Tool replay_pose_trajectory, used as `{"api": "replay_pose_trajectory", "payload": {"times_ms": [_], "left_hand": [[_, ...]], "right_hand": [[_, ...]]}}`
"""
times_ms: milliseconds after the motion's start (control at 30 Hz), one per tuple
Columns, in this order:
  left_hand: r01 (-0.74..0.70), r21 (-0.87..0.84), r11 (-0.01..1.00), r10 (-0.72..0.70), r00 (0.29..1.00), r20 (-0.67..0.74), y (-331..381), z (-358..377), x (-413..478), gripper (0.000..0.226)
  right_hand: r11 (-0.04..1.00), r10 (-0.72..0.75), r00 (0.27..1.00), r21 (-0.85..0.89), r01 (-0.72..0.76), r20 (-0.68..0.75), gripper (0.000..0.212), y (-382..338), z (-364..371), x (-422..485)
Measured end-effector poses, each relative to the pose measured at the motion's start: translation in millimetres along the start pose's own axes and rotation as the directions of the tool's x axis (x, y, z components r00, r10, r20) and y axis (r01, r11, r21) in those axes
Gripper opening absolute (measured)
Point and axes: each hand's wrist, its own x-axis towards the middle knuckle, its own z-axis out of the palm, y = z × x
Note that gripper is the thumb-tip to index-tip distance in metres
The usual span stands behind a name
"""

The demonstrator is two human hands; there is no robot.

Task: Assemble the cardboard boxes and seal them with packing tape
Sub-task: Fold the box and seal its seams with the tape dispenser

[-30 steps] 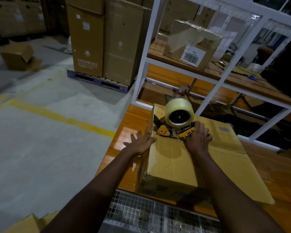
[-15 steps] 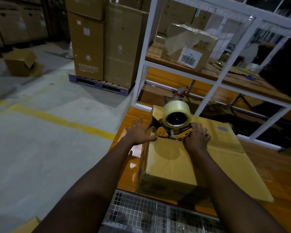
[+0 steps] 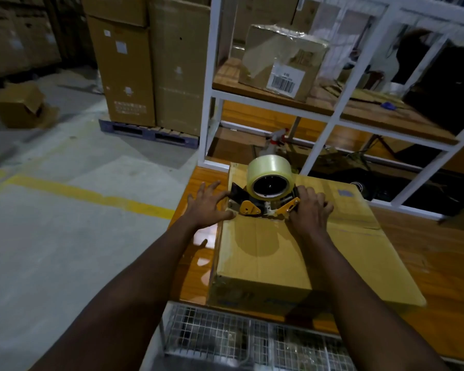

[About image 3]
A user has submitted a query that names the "person's right hand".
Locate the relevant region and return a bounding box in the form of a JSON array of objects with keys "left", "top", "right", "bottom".
[{"left": 288, "top": 185, "right": 335, "bottom": 244}]

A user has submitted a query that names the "person's left hand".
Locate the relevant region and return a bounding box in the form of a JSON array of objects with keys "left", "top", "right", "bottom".
[{"left": 182, "top": 180, "right": 236, "bottom": 230}]

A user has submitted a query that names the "yellow black tape dispenser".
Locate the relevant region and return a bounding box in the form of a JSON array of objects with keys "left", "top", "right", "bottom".
[{"left": 227, "top": 182, "right": 301, "bottom": 221}]

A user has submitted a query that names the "yellow-brown cardboard box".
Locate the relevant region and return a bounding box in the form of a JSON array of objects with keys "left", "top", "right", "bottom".
[{"left": 207, "top": 162, "right": 427, "bottom": 317}]

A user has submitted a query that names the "person's left forearm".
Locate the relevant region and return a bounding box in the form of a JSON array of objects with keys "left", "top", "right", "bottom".
[{"left": 29, "top": 222, "right": 202, "bottom": 371}]

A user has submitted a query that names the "person's right forearm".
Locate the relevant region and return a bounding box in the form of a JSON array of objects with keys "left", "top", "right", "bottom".
[{"left": 305, "top": 233, "right": 449, "bottom": 371}]

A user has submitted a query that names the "flattened cardboard sheet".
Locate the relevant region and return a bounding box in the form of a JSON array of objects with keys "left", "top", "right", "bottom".
[{"left": 321, "top": 82, "right": 410, "bottom": 109}]

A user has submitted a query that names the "tall plain cardboard box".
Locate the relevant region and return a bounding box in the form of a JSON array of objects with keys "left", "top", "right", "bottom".
[{"left": 146, "top": 0, "right": 211, "bottom": 138}]

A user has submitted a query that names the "taped box with barcode label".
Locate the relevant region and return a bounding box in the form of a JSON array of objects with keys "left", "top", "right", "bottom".
[{"left": 238, "top": 23, "right": 330, "bottom": 103}]

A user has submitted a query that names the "small box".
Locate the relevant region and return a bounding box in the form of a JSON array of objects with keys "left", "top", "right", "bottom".
[{"left": 0, "top": 81, "right": 59, "bottom": 130}]

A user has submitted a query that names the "wide brown cardboard box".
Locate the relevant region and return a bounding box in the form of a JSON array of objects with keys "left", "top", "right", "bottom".
[{"left": 80, "top": 0, "right": 147, "bottom": 27}]

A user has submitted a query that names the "black round-logo device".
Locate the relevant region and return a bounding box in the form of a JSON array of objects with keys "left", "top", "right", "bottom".
[{"left": 346, "top": 178, "right": 395, "bottom": 204}]

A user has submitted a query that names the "white spray bottle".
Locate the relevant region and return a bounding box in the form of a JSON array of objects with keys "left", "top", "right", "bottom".
[{"left": 259, "top": 128, "right": 291, "bottom": 157}]

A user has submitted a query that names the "blue pallet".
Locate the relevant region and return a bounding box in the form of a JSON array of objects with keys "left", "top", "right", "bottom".
[{"left": 98, "top": 119, "right": 200, "bottom": 149}]

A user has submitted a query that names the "wooden shelf board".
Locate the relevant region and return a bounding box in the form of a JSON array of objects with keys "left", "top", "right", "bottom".
[{"left": 212, "top": 57, "right": 459, "bottom": 145}]

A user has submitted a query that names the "orange wooden table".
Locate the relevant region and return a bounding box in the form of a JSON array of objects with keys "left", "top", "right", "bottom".
[{"left": 168, "top": 165, "right": 464, "bottom": 364}]

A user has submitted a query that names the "black monitor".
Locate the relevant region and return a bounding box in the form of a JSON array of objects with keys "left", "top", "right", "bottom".
[{"left": 402, "top": 38, "right": 464, "bottom": 136}]

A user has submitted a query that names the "white wire mesh shelf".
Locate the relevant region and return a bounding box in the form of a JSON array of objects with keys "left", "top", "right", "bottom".
[{"left": 160, "top": 301, "right": 356, "bottom": 371}]

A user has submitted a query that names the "white metal shelf frame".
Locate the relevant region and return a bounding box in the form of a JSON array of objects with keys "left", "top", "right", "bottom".
[{"left": 197, "top": 0, "right": 464, "bottom": 222}]

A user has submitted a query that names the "wall of stacked cartons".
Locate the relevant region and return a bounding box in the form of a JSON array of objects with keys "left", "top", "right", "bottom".
[{"left": 0, "top": 0, "right": 62, "bottom": 80}]

